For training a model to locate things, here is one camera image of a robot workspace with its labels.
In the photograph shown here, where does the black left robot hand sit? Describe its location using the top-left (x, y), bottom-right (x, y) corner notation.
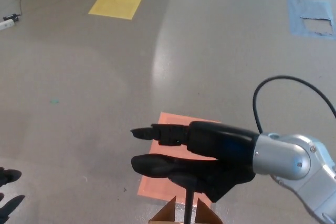
top-left (0, 166), bottom-right (26, 222)

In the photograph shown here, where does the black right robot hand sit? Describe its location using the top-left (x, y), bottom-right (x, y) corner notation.
top-left (130, 120), bottom-right (260, 204)

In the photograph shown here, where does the orange paper sheet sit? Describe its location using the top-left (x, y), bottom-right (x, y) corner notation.
top-left (137, 112), bottom-right (222, 205)

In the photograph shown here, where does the brown cardboard box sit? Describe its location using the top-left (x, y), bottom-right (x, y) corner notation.
top-left (148, 196), bottom-right (223, 224)

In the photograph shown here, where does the torn blue paper sheet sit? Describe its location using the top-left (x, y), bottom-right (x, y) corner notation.
top-left (287, 0), bottom-right (336, 41)

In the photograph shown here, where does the white power strip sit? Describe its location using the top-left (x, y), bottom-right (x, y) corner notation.
top-left (0, 19), bottom-right (15, 31)

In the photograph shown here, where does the black power plug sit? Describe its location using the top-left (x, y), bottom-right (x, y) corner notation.
top-left (3, 13), bottom-right (21, 23)

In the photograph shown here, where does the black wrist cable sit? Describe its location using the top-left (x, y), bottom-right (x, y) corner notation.
top-left (252, 76), bottom-right (336, 134)

